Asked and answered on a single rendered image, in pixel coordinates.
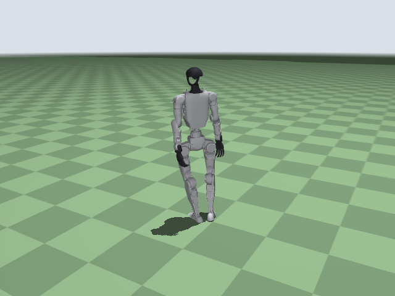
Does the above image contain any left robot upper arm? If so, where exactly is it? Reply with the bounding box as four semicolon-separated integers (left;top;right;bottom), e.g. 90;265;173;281
173;94;185;128

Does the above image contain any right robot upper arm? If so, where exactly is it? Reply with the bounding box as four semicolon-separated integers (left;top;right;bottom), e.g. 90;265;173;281
208;91;219;121

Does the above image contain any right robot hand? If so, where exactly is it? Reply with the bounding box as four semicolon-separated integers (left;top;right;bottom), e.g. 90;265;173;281
215;135;224;157

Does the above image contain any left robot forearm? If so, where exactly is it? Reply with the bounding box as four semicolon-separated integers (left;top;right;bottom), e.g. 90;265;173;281
171;120;182;150

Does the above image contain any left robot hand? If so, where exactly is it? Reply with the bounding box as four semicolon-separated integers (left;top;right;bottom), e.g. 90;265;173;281
175;145;188;167

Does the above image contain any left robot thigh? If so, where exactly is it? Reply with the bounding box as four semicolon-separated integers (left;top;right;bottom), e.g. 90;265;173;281
178;141;197;189

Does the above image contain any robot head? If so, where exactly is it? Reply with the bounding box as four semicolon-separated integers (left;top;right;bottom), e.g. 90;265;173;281
186;67;203;94

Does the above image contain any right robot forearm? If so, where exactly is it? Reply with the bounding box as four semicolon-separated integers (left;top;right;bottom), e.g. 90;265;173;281
212;117;222;141

